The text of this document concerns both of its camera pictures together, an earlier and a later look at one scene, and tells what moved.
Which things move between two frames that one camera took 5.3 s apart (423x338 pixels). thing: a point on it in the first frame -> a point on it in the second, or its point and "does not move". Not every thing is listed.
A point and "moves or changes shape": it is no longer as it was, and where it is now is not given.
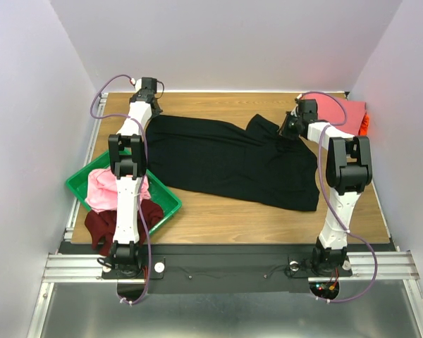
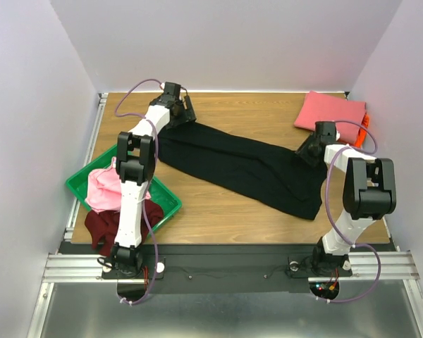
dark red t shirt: x=101 y=225 does not move
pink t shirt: x=101 y=196 does not move
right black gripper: x=289 y=124 -> x=309 y=151
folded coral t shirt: x=330 y=110 does not move
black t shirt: x=252 y=164 moves or changes shape
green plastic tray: x=157 y=191 does not move
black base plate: x=209 y=269 does not move
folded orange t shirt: x=364 y=128 does not move
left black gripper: x=157 y=113 -> x=188 y=115
